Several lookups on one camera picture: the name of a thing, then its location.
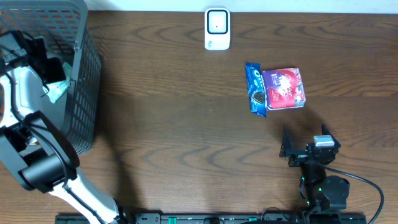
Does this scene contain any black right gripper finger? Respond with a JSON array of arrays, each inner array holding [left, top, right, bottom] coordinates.
[[322, 124, 332, 136], [279, 129, 293, 157]]

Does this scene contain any mint green wipes packet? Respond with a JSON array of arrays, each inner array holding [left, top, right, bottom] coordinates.
[[42, 62, 72, 104]]

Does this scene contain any blue Oreo cookie pack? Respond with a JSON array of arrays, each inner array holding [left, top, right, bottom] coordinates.
[[245, 63, 267, 117]]

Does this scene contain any red purple snack box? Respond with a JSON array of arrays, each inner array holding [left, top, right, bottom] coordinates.
[[262, 67, 306, 111]]

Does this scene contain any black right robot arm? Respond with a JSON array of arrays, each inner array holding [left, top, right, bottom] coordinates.
[[279, 125, 350, 212]]

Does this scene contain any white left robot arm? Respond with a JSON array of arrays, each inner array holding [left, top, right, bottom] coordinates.
[[1, 30, 130, 223]]

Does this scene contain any white barcode scanner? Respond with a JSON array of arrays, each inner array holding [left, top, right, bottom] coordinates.
[[204, 8, 231, 50]]

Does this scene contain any dark grey plastic basket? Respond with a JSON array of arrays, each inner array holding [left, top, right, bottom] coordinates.
[[1, 0, 102, 154]]

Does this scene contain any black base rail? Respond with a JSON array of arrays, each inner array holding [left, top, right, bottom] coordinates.
[[55, 212, 368, 224]]

